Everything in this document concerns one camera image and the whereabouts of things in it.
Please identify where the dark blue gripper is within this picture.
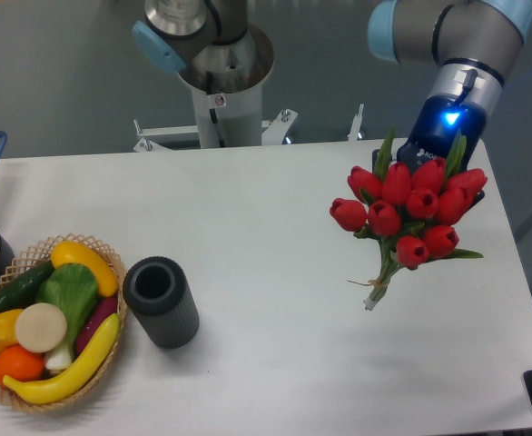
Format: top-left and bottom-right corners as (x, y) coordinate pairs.
(372, 95), (487, 207)

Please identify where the red tulip bouquet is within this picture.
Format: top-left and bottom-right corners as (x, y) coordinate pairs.
(330, 133), (488, 311)

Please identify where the grey robot arm with blue caps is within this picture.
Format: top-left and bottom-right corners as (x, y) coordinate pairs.
(132, 1), (532, 170)

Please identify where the dark grey ribbed vase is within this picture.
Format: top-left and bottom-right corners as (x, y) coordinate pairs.
(122, 256), (200, 349)

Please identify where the purple sweet potato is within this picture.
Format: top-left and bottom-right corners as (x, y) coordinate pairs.
(74, 297), (117, 356)

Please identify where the yellow squash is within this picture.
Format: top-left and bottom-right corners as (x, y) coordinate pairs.
(50, 240), (118, 297)

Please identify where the green bok choy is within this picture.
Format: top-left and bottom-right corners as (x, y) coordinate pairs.
(35, 263), (98, 374)

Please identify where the yellow banana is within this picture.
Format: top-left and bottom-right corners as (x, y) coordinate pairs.
(3, 313), (121, 405)

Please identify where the woven wicker basket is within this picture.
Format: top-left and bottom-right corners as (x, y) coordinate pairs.
(0, 233), (128, 413)

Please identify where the green cucumber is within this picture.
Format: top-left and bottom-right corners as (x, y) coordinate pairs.
(0, 261), (54, 313)

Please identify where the orange fruit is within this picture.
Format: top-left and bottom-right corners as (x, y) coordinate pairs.
(0, 345), (44, 385)

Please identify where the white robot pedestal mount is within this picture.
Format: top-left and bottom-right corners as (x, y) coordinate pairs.
(132, 26), (366, 154)

